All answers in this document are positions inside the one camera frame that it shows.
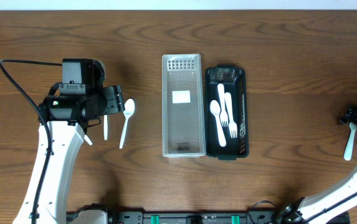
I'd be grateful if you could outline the white plastic fork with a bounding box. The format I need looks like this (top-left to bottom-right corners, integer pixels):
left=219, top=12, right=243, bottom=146
left=224, top=92, right=237, bottom=138
left=217, top=83, right=228, bottom=127
left=343, top=123, right=357, bottom=161

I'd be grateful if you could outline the white plastic spoon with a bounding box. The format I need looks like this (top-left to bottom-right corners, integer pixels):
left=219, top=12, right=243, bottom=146
left=84, top=135, right=93, bottom=146
left=119, top=98, right=135, bottom=149
left=103, top=115, right=108, bottom=141
left=209, top=100, right=227, bottom=147

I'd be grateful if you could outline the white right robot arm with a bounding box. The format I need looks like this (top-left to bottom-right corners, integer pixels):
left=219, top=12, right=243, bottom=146
left=272, top=105, right=357, bottom=224

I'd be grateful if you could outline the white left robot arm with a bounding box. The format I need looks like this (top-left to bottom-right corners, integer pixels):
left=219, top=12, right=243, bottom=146
left=14, top=58, right=125, bottom=223

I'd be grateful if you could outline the clear plastic basket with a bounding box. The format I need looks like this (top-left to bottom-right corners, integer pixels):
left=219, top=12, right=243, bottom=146
left=162, top=54, right=206, bottom=158

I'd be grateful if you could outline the dark green plastic basket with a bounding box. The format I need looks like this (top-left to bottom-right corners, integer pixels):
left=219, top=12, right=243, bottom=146
left=204, top=64, right=249, bottom=160

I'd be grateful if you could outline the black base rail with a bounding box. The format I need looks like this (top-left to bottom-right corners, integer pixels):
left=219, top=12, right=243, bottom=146
left=65, top=202, right=351, bottom=224

